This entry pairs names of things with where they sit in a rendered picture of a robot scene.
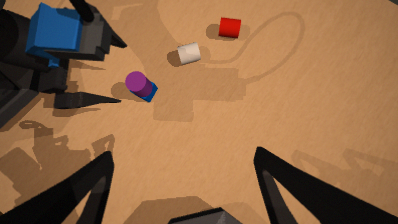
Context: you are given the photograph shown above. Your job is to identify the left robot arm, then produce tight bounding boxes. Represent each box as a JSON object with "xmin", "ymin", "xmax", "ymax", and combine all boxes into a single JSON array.
[{"xmin": 0, "ymin": 13, "xmax": 112, "ymax": 109}]

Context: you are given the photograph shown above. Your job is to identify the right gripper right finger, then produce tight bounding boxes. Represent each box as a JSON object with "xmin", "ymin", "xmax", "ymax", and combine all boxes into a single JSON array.
[{"xmin": 253, "ymin": 146, "xmax": 398, "ymax": 224}]

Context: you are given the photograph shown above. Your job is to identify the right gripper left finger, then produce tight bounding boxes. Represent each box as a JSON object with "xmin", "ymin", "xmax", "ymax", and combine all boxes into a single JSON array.
[{"xmin": 0, "ymin": 151, "xmax": 114, "ymax": 224}]

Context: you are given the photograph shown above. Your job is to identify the red cylinder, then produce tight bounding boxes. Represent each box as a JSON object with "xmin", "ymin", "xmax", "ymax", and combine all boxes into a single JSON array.
[{"xmin": 219, "ymin": 17, "xmax": 241, "ymax": 38}]

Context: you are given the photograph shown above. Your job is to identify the blue cube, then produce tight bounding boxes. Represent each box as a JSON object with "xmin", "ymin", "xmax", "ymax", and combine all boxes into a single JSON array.
[{"xmin": 129, "ymin": 81, "xmax": 158, "ymax": 102}]

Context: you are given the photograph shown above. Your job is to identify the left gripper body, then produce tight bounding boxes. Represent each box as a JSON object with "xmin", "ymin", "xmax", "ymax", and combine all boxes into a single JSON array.
[{"xmin": 0, "ymin": 3, "xmax": 83, "ymax": 109}]

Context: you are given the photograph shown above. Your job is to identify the purple cylinder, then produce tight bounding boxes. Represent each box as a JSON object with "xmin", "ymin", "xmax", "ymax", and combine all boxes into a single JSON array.
[{"xmin": 125, "ymin": 71, "xmax": 153, "ymax": 97}]

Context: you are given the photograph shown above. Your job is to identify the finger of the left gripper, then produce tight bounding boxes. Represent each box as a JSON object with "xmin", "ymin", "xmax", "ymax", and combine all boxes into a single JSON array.
[
  {"xmin": 91, "ymin": 5, "xmax": 127, "ymax": 48},
  {"xmin": 64, "ymin": 92, "xmax": 121, "ymax": 109}
]

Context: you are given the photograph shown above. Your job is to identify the white cylinder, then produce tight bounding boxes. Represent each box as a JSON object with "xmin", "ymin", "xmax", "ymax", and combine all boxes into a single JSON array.
[{"xmin": 177, "ymin": 42, "xmax": 201, "ymax": 65}]

